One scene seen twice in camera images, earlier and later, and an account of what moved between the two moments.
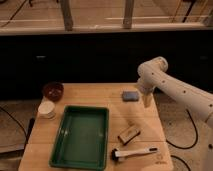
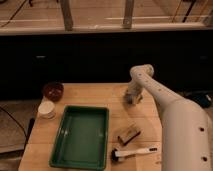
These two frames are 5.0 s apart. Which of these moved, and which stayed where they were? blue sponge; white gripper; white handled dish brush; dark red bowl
Moved: white gripper
Stayed: white handled dish brush; blue sponge; dark red bowl
